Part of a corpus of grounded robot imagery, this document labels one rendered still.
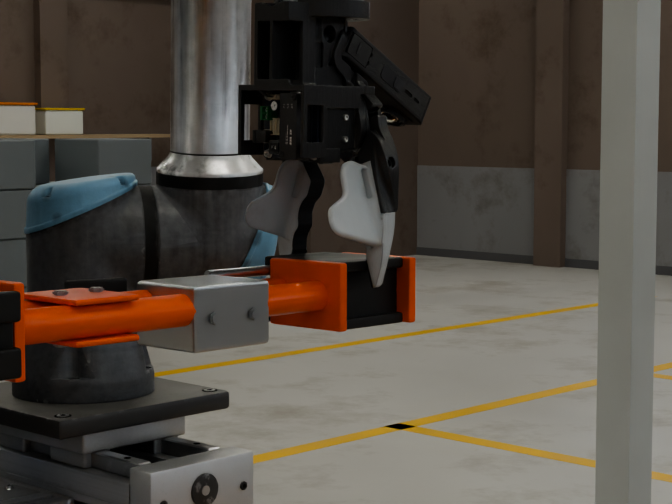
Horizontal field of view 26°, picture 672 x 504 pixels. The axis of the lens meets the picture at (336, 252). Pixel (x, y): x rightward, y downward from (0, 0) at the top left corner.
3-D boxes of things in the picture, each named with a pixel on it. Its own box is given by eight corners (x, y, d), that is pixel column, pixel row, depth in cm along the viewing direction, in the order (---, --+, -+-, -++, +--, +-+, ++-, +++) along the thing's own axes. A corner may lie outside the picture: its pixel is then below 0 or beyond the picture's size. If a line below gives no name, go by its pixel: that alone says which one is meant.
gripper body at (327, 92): (234, 164, 108) (236, -1, 107) (318, 162, 114) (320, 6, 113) (306, 168, 103) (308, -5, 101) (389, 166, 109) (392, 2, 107)
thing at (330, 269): (340, 332, 105) (340, 263, 104) (269, 323, 110) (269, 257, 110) (416, 322, 111) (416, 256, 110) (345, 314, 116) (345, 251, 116)
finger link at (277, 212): (219, 262, 112) (250, 152, 109) (276, 257, 117) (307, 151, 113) (244, 280, 111) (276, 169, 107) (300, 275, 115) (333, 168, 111)
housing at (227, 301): (197, 354, 96) (196, 286, 96) (132, 344, 101) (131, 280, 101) (273, 344, 101) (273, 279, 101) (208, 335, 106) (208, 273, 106)
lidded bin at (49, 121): (62, 134, 1314) (62, 108, 1312) (86, 134, 1290) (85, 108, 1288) (22, 134, 1284) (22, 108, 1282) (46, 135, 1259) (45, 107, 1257)
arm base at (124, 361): (-16, 391, 156) (-18, 299, 156) (98, 373, 167) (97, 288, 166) (67, 410, 146) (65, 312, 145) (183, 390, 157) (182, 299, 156)
